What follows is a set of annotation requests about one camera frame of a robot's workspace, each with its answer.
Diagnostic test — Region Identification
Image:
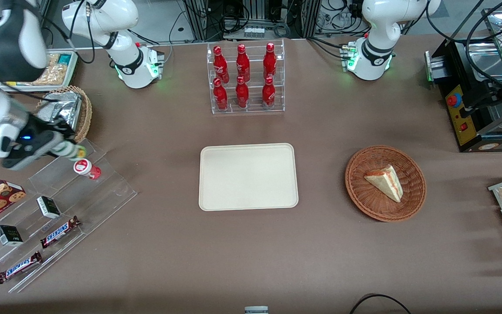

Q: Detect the white snack bin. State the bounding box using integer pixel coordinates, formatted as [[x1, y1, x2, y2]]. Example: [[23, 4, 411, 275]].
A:
[[0, 51, 78, 93]]

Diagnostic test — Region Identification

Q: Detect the beige plastic tray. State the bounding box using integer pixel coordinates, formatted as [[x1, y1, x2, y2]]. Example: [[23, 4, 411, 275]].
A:
[[199, 143, 299, 212]]

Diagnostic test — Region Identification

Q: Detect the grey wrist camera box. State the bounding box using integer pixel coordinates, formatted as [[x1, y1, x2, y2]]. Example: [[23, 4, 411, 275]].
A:
[[2, 130, 56, 171]]

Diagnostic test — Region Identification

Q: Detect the red cola bottle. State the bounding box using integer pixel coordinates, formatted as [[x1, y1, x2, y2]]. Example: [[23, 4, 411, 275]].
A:
[[235, 76, 250, 109], [213, 46, 230, 84], [261, 76, 276, 108], [236, 44, 251, 82], [213, 78, 229, 111], [263, 42, 278, 81]]

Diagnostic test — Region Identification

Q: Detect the light wicker basket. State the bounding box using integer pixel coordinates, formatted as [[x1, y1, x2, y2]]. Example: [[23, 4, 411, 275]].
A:
[[35, 85, 93, 144]]

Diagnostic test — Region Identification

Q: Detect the round brown wicker basket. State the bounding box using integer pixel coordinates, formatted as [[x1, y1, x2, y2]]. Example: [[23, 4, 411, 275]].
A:
[[345, 145, 427, 222]]

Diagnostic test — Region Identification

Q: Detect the red lid yogurt cup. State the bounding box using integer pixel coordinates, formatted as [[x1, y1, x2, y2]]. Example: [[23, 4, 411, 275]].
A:
[[73, 158, 102, 181]]

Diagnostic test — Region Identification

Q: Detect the small black box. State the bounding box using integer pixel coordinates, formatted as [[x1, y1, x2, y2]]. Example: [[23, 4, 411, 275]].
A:
[[37, 196, 62, 220], [0, 225, 24, 247]]

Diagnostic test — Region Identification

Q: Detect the Snickers bar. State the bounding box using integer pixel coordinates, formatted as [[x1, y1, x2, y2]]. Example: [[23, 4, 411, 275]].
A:
[[0, 251, 43, 285], [40, 216, 81, 249]]

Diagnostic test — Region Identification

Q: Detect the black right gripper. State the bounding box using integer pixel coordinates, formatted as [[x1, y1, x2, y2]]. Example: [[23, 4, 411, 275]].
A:
[[18, 114, 77, 158]]

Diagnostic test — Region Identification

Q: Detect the clear cracker bag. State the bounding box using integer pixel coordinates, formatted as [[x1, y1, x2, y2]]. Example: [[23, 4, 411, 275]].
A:
[[29, 54, 68, 86]]

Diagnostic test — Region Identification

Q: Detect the silver foil bag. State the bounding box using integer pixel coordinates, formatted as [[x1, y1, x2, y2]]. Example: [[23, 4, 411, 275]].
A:
[[41, 92, 82, 131]]

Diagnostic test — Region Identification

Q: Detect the clear acrylic bottle rack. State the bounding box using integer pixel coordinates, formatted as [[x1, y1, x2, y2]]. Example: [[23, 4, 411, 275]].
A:
[[207, 39, 285, 115]]

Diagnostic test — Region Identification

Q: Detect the black cable loop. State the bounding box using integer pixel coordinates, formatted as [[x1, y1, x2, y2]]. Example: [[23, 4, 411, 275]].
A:
[[349, 294, 413, 314]]

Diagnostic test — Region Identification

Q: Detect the wrapped triangle sandwich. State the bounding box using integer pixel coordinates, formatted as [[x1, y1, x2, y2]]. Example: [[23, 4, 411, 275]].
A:
[[363, 164, 404, 204]]

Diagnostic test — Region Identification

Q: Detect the black machine with red button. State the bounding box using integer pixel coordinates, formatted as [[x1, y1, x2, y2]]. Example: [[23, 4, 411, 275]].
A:
[[424, 8, 502, 153]]

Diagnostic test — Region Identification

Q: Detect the clear acrylic tiered stand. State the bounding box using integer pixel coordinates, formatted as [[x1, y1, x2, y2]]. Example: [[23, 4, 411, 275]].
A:
[[0, 139, 138, 294]]

